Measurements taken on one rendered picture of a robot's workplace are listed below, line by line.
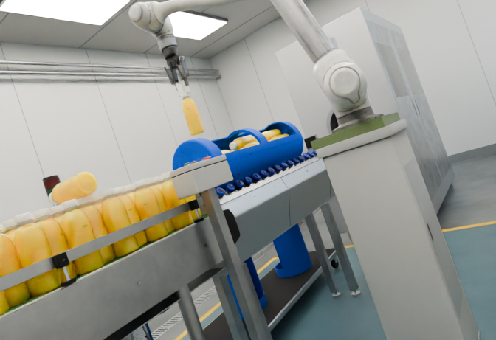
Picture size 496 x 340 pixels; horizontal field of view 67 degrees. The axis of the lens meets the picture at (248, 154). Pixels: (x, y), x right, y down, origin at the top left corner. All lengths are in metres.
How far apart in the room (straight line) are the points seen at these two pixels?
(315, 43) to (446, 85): 5.02
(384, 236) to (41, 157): 4.22
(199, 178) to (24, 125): 4.03
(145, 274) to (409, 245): 0.99
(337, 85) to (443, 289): 0.87
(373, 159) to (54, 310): 1.17
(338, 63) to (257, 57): 6.04
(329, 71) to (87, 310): 1.07
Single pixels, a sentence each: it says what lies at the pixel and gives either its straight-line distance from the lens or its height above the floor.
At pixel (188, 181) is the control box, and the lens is 1.25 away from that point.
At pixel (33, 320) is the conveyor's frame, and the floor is 0.86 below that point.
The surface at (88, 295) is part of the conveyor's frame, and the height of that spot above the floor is 0.85.
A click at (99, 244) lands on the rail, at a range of 1.15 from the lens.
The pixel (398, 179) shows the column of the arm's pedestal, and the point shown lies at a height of 0.79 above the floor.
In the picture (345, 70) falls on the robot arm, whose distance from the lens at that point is 1.41.
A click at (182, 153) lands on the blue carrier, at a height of 1.18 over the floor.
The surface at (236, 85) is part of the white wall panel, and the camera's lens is 7.71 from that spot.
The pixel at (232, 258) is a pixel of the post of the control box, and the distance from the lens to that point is 1.35.
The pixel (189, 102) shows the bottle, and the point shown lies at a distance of 1.82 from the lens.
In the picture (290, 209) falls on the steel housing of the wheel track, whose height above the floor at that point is 0.73.
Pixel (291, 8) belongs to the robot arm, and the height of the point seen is 1.55.
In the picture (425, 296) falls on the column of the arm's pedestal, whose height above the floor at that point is 0.33.
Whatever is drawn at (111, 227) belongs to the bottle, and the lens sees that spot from 1.22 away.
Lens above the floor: 1.03
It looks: 2 degrees up
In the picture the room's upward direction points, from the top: 19 degrees counter-clockwise
